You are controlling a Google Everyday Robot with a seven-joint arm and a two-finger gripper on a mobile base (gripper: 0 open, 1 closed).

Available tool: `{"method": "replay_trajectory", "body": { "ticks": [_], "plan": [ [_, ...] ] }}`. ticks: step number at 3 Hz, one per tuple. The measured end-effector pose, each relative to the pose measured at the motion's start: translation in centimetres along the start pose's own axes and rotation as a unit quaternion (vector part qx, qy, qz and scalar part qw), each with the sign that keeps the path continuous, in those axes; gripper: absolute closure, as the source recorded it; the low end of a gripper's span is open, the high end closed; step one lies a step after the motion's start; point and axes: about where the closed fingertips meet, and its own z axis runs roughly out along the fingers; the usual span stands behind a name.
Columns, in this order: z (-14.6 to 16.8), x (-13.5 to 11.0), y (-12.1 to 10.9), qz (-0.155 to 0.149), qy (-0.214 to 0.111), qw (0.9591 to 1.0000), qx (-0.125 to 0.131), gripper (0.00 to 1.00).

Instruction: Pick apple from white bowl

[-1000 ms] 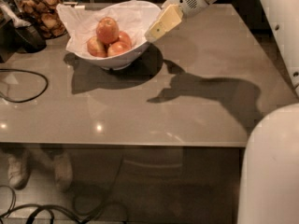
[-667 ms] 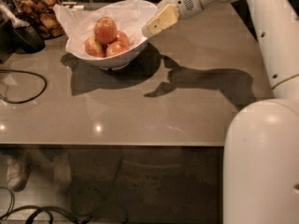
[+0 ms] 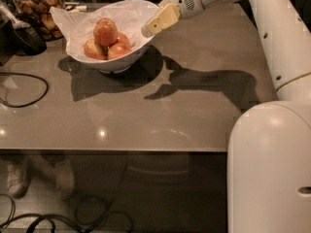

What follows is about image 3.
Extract black cable on table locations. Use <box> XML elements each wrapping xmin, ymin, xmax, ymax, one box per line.
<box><xmin>0</xmin><ymin>71</ymin><xmax>50</xmax><ymax>109</ymax></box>

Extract black appliance with white handle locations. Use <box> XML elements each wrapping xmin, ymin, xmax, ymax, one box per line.
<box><xmin>0</xmin><ymin>0</ymin><xmax>47</xmax><ymax>66</ymax></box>

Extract left white shoe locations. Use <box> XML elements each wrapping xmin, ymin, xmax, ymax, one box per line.
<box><xmin>7</xmin><ymin>159</ymin><xmax>30</xmax><ymax>199</ymax></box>

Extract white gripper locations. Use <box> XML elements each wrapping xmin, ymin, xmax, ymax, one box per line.
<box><xmin>141</xmin><ymin>0</ymin><xmax>205</xmax><ymax>38</ymax></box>

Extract red apple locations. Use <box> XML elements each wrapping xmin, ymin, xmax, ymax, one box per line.
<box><xmin>108</xmin><ymin>43</ymin><xmax>131</xmax><ymax>59</ymax></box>
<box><xmin>93</xmin><ymin>17</ymin><xmax>119</xmax><ymax>47</ymax></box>
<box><xmin>118</xmin><ymin>32</ymin><xmax>130</xmax><ymax>47</ymax></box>
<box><xmin>84</xmin><ymin>39</ymin><xmax>107</xmax><ymax>60</ymax></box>

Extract glass jar of cookies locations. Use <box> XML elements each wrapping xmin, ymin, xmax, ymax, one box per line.
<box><xmin>13</xmin><ymin>0</ymin><xmax>64</xmax><ymax>41</ymax></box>

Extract white paper liner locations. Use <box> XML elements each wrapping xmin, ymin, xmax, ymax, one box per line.
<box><xmin>51</xmin><ymin>0</ymin><xmax>157</xmax><ymax>63</ymax></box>

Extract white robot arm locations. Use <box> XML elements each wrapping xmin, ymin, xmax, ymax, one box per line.
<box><xmin>142</xmin><ymin>0</ymin><xmax>311</xmax><ymax>233</ymax></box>

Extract right white shoe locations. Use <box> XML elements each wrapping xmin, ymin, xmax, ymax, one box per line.
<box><xmin>54</xmin><ymin>159</ymin><xmax>75</xmax><ymax>200</ymax></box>

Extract white shoe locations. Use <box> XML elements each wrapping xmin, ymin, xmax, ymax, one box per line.
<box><xmin>54</xmin><ymin>159</ymin><xmax>75</xmax><ymax>200</ymax></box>
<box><xmin>7</xmin><ymin>159</ymin><xmax>30</xmax><ymax>199</ymax></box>

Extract white ceramic bowl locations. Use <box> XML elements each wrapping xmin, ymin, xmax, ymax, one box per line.
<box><xmin>66</xmin><ymin>0</ymin><xmax>160</xmax><ymax>75</ymax></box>

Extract black cables on floor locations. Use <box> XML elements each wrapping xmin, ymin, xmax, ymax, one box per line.
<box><xmin>0</xmin><ymin>165</ymin><xmax>134</xmax><ymax>233</ymax></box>

